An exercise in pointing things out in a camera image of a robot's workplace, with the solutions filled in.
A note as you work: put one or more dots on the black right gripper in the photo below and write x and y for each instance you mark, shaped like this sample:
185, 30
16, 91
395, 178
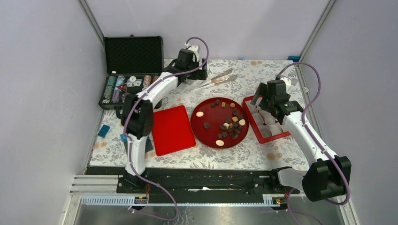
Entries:
262, 91

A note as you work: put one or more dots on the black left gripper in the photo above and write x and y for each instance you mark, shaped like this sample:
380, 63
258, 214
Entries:
200, 74

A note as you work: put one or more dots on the grey lego baseplate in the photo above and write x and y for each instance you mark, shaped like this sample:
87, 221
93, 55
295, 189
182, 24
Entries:
148, 145

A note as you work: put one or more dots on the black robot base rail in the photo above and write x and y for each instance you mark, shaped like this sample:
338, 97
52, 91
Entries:
198, 186

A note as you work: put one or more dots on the dark chocolate alone left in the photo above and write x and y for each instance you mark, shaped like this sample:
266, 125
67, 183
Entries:
206, 125

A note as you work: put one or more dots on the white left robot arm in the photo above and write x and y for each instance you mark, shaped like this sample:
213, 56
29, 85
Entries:
137, 114

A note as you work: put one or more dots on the white oval chocolate bottom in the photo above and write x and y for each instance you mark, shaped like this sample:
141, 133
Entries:
219, 142

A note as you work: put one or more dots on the red square box lid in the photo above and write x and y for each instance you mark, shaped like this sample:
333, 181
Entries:
172, 131

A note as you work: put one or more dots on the red chocolate box tray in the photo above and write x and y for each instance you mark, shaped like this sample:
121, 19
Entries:
264, 130

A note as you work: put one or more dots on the black poker chip case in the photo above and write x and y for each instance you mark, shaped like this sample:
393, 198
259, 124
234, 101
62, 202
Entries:
128, 61

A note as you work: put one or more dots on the round red plate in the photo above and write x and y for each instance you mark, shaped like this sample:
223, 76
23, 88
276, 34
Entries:
223, 123

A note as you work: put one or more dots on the small blue lego brick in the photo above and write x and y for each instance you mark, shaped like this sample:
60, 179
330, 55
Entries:
103, 131

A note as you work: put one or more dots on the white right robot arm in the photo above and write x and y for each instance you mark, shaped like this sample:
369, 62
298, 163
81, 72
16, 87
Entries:
328, 175

